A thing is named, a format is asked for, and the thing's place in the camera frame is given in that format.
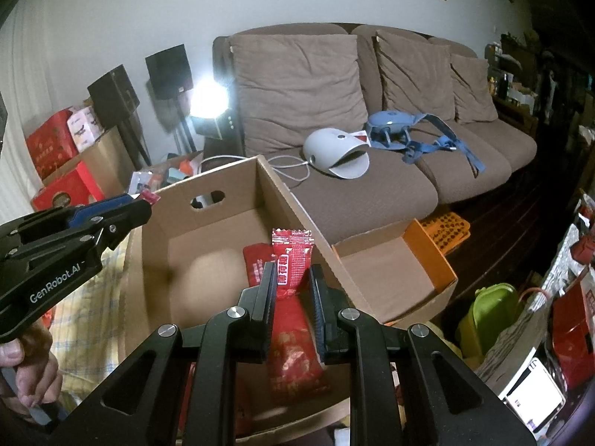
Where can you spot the bright lamp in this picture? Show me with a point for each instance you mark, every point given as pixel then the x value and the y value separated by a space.
pixel 209 102

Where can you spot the brown sofa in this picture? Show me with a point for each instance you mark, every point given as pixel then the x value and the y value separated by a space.
pixel 395 172

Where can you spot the red seasoning sachet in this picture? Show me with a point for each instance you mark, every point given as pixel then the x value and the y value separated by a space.
pixel 293 260

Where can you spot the green plastic container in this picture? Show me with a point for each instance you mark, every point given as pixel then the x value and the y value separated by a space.
pixel 492 320

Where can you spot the brown cardboard carton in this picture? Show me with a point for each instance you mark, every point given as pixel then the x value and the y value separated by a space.
pixel 111 162

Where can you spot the medium brown cushion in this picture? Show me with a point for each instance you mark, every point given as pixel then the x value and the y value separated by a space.
pixel 413 74

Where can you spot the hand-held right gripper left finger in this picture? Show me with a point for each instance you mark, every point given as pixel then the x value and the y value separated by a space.
pixel 271 297

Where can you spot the red box with white print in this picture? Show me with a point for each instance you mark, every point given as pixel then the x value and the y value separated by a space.
pixel 574 334

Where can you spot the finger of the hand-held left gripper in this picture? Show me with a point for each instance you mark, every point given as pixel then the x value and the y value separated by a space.
pixel 125 225
pixel 93 211

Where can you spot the red chocolate gift box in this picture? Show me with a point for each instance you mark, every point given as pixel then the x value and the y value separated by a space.
pixel 65 190

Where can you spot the cluttered shelf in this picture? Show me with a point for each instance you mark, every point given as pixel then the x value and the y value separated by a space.
pixel 534 79

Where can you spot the red gold gift box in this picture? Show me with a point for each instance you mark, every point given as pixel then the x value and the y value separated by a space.
pixel 49 146

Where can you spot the patterned table cover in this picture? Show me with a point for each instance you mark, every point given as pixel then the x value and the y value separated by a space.
pixel 511 339

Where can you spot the small brown cushion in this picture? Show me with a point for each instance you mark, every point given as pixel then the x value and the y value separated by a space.
pixel 474 90

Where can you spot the large cardboard box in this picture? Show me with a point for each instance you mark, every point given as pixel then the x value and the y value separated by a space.
pixel 209 265

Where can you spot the large brown cushion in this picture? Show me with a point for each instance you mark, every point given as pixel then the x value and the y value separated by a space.
pixel 297 93

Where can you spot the small red candy wrapper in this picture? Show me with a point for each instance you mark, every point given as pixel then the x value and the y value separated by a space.
pixel 148 197

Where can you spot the black speaker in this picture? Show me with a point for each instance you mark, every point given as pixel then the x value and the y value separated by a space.
pixel 169 72
pixel 114 95

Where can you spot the floor clutter pile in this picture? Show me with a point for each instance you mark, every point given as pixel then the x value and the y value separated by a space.
pixel 162 174

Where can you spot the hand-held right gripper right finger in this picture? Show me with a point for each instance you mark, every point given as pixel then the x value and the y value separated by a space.
pixel 318 306

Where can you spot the person's left hand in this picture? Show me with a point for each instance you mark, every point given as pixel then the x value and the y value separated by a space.
pixel 37 371

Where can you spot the yellow plaid tablecloth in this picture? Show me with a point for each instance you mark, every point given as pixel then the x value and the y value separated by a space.
pixel 88 316

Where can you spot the white pink tissue box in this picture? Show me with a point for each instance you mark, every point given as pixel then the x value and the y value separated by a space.
pixel 86 128

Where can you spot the white hooded device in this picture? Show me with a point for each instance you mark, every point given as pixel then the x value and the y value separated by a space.
pixel 330 153

